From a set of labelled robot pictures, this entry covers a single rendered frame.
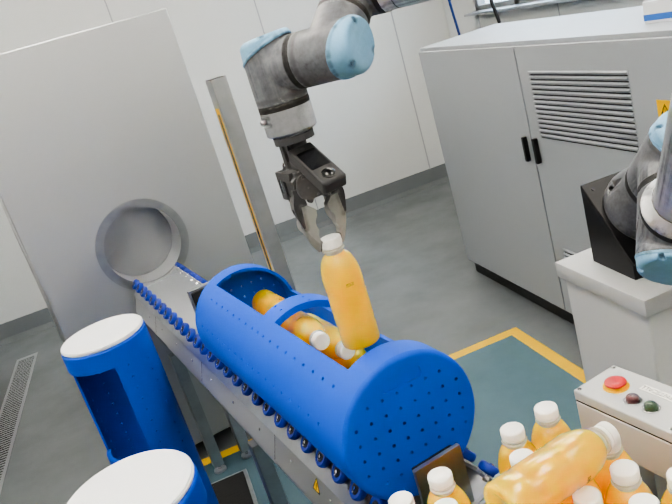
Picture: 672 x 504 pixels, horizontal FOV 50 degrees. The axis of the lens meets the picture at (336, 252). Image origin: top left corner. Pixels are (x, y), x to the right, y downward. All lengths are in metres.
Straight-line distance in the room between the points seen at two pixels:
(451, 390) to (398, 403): 0.11
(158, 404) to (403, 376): 1.37
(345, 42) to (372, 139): 5.56
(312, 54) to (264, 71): 0.10
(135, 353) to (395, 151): 4.68
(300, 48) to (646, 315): 0.89
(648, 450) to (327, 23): 0.84
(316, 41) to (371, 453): 0.70
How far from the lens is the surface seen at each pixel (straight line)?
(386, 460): 1.33
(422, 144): 6.87
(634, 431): 1.27
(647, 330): 1.65
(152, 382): 2.50
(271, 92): 1.21
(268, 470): 2.41
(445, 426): 1.38
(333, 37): 1.14
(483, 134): 3.91
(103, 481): 1.67
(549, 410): 1.27
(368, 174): 6.70
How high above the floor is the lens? 1.82
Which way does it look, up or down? 18 degrees down
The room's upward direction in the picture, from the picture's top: 17 degrees counter-clockwise
